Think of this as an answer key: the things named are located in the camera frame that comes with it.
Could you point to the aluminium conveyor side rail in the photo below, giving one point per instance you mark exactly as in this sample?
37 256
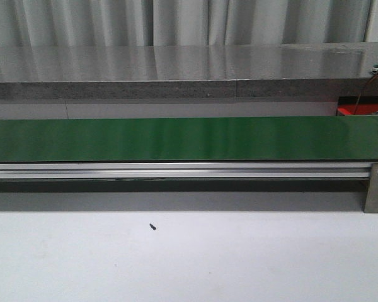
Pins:
171 170

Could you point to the grey stone shelf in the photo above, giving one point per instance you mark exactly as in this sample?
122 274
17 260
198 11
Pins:
233 71

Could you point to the white pleated curtain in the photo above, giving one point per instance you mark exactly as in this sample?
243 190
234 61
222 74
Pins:
160 23

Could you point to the green conveyor belt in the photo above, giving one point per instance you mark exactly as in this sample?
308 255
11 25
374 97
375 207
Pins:
194 139

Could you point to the red plastic tray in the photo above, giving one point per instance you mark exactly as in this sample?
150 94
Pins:
365 105

